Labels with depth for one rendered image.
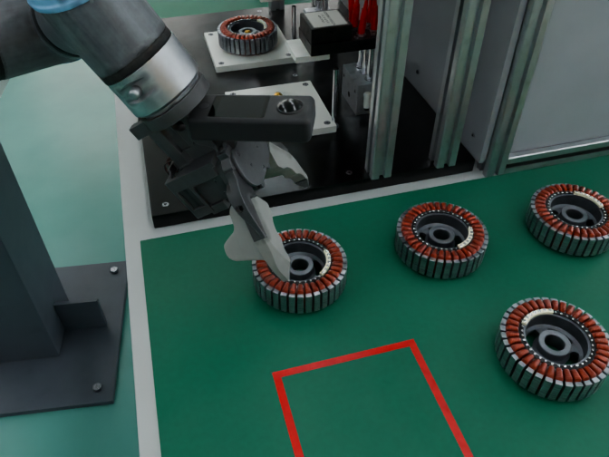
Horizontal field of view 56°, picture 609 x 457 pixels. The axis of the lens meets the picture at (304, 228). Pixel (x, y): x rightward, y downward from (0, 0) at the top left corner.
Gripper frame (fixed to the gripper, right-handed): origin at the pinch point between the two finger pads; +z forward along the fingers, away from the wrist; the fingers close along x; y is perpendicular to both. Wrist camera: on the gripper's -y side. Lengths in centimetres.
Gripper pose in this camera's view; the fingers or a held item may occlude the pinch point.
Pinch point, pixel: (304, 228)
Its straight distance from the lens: 63.1
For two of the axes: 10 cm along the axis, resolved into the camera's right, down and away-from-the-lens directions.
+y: -8.3, 3.0, 4.6
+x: -1.4, 7.0, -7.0
